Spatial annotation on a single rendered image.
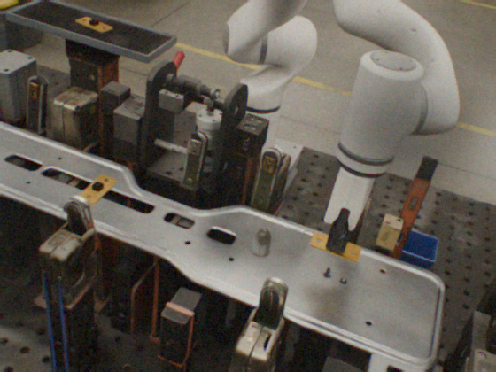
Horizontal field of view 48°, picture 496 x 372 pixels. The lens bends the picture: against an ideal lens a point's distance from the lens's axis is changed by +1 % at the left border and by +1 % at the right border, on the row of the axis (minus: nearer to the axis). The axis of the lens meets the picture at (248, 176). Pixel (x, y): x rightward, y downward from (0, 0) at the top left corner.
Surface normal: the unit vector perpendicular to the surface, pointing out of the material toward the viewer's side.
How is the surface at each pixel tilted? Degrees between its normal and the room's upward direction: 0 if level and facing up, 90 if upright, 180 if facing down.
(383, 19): 97
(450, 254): 0
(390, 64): 2
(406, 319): 0
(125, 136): 90
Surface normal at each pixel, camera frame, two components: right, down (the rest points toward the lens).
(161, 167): 0.13, -0.80
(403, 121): 0.32, 0.59
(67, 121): -0.36, 0.51
